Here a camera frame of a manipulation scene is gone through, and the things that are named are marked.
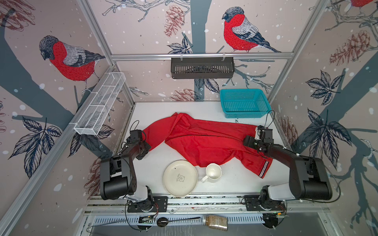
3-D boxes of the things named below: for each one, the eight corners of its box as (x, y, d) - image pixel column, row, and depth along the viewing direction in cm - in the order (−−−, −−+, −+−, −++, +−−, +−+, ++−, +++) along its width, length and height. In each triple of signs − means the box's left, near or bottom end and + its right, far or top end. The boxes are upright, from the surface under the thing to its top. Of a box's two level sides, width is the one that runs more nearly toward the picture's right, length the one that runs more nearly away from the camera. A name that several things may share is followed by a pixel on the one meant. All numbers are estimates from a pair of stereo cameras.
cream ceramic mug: (201, 185, 80) (202, 180, 73) (201, 169, 86) (201, 163, 78) (220, 185, 80) (222, 180, 73) (218, 169, 86) (220, 163, 78)
